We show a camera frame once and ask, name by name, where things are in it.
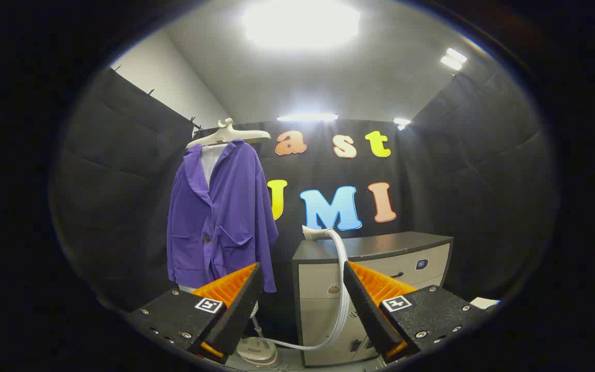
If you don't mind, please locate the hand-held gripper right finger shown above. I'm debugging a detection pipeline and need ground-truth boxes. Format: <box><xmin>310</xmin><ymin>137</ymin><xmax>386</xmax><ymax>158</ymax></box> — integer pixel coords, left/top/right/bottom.
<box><xmin>342</xmin><ymin>261</ymin><xmax>489</xmax><ymax>364</ymax></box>

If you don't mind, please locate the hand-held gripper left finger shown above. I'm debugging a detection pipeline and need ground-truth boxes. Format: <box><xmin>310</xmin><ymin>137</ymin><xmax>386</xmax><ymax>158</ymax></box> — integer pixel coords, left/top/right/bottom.
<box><xmin>126</xmin><ymin>262</ymin><xmax>264</xmax><ymax>364</ymax></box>

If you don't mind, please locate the white garment steamer base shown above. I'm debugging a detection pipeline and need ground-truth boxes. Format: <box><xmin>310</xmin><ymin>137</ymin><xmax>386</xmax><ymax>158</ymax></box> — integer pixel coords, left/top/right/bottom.
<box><xmin>236</xmin><ymin>336</ymin><xmax>280</xmax><ymax>368</ymax></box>

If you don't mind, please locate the purple corduroy jacket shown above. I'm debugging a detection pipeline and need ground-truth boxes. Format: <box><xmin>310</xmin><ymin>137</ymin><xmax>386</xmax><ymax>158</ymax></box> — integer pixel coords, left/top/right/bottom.
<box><xmin>166</xmin><ymin>139</ymin><xmax>279</xmax><ymax>293</ymax></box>

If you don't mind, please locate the white clothes hanger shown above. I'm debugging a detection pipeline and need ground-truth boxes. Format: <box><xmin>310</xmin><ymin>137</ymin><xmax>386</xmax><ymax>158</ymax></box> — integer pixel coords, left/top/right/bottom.
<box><xmin>186</xmin><ymin>118</ymin><xmax>271</xmax><ymax>149</ymax></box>

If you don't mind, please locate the cream cabinet with dark top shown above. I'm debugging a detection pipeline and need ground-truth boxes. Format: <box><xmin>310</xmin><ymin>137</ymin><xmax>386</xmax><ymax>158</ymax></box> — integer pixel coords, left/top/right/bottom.
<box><xmin>291</xmin><ymin>231</ymin><xmax>454</xmax><ymax>368</ymax></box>

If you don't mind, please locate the double ceiling light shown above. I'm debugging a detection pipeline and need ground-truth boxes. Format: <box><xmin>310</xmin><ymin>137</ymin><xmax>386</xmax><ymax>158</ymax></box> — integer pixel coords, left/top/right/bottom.
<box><xmin>440</xmin><ymin>48</ymin><xmax>468</xmax><ymax>71</ymax></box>

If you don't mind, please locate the large ceiling light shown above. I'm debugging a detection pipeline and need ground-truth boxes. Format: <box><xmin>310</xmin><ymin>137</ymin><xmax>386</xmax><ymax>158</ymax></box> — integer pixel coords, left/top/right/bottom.
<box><xmin>243</xmin><ymin>0</ymin><xmax>361</xmax><ymax>50</ymax></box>

